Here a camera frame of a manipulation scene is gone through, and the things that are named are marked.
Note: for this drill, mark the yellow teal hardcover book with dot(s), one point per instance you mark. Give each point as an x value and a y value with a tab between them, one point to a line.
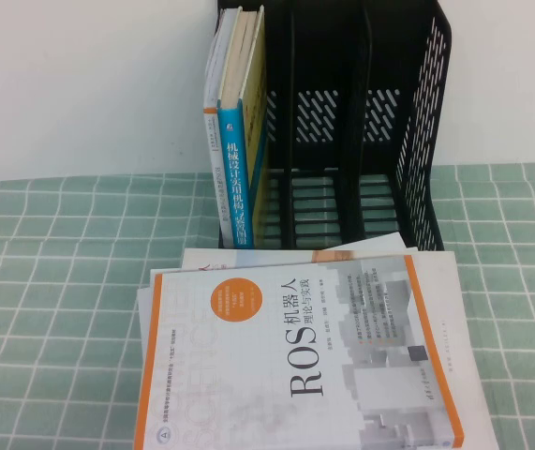
236	178

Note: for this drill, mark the white book with orange spine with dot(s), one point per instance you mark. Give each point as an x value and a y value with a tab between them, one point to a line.
212	154

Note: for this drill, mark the white orange ROS book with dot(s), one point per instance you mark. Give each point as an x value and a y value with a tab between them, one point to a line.
267	356

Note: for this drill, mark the black mesh book holder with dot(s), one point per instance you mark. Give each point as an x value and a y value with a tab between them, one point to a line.
342	56

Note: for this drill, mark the plain white book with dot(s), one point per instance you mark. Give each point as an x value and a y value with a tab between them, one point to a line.
464	328

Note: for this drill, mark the green checked tablecloth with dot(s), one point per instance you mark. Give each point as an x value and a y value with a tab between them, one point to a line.
51	290

